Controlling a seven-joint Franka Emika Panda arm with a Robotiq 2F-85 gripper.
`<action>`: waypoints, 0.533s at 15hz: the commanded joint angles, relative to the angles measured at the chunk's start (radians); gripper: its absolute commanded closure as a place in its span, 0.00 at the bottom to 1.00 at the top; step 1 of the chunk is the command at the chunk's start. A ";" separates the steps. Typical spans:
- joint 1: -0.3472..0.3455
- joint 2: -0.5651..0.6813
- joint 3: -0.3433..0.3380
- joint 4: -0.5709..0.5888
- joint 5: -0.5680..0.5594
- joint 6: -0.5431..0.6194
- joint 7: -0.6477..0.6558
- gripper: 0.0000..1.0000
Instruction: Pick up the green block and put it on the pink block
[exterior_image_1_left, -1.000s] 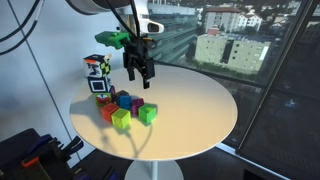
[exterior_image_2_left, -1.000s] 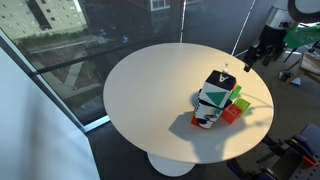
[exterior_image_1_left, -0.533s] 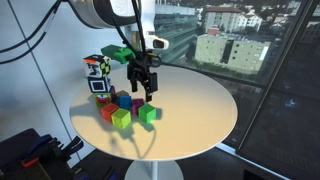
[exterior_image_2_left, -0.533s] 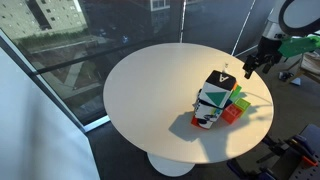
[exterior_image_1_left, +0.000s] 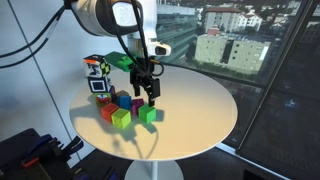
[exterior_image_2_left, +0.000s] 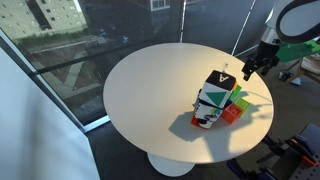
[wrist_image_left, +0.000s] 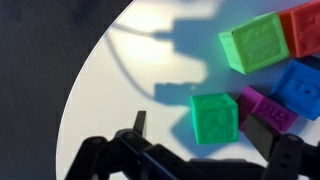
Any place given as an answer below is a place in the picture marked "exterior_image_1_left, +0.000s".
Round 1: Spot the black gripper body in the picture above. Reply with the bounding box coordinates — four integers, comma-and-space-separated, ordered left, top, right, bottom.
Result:
129, 57, 158, 88

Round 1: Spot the green embossed block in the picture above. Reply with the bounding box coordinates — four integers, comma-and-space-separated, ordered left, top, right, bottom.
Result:
137, 103, 157, 124

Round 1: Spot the grey embossed block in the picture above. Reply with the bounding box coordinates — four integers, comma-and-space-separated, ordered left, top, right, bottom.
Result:
115, 89, 131, 99

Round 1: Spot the pink embossed block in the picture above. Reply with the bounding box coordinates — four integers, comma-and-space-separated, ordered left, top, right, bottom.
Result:
131, 97, 146, 117

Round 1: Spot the blue embossed block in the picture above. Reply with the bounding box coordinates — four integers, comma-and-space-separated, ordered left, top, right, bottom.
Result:
116, 95, 133, 111

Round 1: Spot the yellow-green embossed block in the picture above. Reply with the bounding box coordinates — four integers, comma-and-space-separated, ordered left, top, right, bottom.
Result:
110, 108, 132, 130

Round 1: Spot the orange embossed block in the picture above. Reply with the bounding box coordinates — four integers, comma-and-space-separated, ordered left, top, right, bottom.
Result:
100, 102, 120, 123

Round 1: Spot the soft cube with house picture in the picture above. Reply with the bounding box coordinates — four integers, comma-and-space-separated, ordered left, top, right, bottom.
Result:
92, 91, 114, 109

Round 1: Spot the soft cube with black square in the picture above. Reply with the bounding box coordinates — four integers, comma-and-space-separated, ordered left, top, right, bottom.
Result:
87, 76, 113, 95

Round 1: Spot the soft cube with checker pattern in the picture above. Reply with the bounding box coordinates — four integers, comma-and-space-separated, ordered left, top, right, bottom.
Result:
82, 53, 112, 80

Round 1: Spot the beige building outside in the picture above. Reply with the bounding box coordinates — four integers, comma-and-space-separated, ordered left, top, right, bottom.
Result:
194, 32, 272, 76

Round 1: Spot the white building with red roof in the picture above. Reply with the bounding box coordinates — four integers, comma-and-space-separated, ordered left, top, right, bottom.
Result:
203, 5, 265, 34

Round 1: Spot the black tool bag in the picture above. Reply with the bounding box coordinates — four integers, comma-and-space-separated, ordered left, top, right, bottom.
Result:
0, 127, 85, 180

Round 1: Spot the green camera mount bracket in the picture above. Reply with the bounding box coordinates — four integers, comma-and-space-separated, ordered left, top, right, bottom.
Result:
104, 50, 137, 74

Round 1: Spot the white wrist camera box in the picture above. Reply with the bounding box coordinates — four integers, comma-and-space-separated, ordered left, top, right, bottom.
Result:
146, 38, 173, 57

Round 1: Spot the black cable to gripper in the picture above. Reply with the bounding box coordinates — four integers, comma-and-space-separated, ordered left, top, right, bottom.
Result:
113, 0, 165, 78

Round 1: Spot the white table pedestal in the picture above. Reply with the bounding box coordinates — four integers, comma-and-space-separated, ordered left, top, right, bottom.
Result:
124, 159, 185, 180

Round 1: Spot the blue handled tool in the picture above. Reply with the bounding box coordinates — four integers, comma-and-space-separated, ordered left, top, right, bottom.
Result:
29, 133, 54, 153

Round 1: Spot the dark window frame post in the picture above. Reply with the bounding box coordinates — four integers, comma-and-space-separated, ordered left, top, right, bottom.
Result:
234, 0, 320, 158

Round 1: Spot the orange handled tool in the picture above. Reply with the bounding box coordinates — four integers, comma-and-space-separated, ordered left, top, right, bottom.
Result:
20, 155, 40, 169

